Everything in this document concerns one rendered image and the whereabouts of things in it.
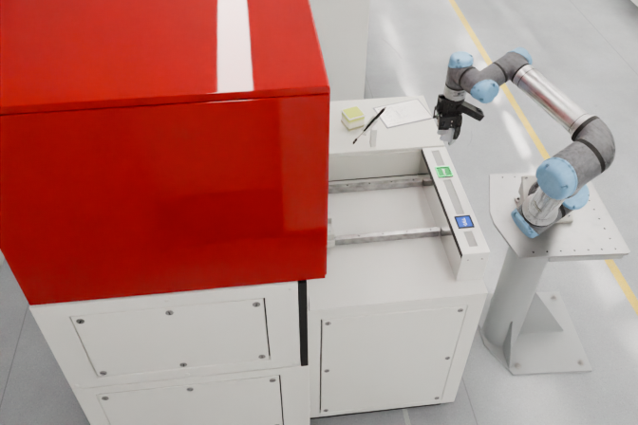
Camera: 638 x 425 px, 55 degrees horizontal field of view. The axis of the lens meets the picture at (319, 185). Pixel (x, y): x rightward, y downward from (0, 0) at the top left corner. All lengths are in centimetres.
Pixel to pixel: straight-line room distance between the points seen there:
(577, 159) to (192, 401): 135
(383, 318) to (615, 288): 163
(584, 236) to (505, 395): 85
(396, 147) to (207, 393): 114
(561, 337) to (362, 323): 128
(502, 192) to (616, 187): 161
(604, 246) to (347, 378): 106
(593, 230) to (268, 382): 131
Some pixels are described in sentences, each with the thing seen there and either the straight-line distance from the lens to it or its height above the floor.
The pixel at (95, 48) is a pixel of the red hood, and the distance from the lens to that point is 141.
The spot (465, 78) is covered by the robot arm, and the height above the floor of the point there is 142.
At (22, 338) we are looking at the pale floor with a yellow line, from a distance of 328.
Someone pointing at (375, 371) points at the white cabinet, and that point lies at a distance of 244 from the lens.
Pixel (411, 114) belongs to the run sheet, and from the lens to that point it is 260.
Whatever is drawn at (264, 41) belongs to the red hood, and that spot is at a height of 182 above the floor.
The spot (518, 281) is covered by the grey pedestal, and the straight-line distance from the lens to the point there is 269.
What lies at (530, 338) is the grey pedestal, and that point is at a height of 1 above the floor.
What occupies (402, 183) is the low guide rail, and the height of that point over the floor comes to 84.
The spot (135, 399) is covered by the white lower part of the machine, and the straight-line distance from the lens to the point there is 207.
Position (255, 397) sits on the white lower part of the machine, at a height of 66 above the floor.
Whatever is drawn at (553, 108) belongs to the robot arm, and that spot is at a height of 142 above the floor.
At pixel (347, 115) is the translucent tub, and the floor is 103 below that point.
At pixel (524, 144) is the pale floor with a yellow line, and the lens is 417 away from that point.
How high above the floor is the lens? 249
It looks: 43 degrees down
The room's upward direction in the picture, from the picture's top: straight up
